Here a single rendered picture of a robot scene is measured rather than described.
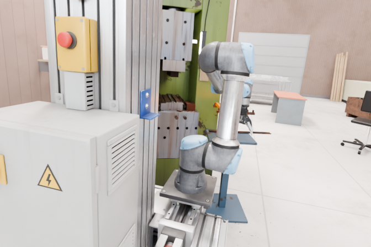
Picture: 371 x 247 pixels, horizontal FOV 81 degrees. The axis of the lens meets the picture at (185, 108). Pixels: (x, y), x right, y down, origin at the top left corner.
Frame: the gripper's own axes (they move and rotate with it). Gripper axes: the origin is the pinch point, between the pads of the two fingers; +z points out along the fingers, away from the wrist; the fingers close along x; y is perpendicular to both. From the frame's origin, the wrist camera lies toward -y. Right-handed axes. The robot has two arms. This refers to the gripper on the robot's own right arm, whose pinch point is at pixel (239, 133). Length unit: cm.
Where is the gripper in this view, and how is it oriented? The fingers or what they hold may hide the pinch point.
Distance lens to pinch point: 146.7
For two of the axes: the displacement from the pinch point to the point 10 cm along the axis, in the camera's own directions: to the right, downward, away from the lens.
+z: -0.7, 9.7, 2.2
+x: 9.6, 1.2, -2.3
